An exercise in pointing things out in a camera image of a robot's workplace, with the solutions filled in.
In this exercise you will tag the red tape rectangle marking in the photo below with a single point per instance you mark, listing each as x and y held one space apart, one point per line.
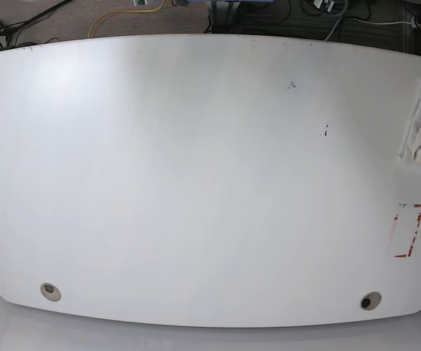
404 230

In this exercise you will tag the black tripod legs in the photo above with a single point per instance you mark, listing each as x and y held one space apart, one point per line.
8 31

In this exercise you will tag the left table cable grommet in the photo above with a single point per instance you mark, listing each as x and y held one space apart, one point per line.
50 292

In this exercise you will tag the table cable grommet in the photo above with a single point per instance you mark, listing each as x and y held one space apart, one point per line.
370 301
50 292

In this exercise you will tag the right table cable grommet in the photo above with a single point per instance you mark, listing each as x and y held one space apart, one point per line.
370 301

